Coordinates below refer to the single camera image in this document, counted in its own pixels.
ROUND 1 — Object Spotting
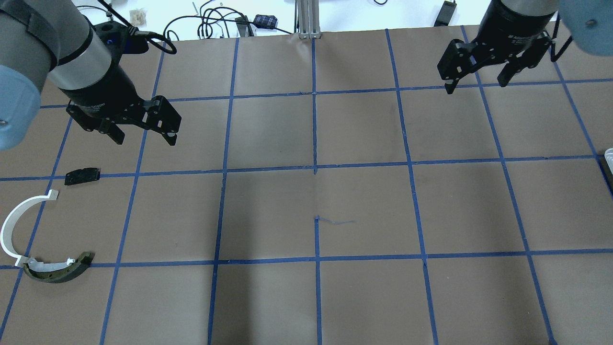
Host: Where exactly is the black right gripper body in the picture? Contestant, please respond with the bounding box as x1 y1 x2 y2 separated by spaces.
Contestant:
477 0 558 60

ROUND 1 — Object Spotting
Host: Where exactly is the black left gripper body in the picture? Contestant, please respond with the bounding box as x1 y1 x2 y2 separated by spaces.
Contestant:
57 59 143 127

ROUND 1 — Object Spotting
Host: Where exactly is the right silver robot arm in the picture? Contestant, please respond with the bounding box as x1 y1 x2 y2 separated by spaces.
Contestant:
436 0 613 94

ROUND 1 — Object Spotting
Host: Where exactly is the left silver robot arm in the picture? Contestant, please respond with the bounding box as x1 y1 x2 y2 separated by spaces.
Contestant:
0 0 182 150

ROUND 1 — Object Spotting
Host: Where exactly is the silver metal tray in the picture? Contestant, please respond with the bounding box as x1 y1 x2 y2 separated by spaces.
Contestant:
603 147 613 176

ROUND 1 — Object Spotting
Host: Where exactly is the black power adapter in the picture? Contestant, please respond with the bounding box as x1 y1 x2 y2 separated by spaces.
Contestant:
433 0 457 27

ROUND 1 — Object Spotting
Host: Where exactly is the small black plastic part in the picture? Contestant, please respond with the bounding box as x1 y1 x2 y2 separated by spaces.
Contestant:
64 167 101 186

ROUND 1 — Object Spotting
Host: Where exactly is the bag of small parts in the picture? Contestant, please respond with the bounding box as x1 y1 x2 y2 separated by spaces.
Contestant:
129 8 147 26

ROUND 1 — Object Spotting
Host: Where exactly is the olive green brake shoe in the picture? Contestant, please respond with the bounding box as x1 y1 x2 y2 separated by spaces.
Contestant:
23 252 95 284

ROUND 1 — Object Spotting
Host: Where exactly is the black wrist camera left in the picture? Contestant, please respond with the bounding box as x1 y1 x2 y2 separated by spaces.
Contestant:
93 21 149 62

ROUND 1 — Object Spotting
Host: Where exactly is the white curved plastic bracket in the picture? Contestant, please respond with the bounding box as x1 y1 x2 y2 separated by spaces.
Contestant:
1 189 59 269

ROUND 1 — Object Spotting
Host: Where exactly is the aluminium frame post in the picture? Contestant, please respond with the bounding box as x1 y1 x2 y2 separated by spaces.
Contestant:
294 0 322 39

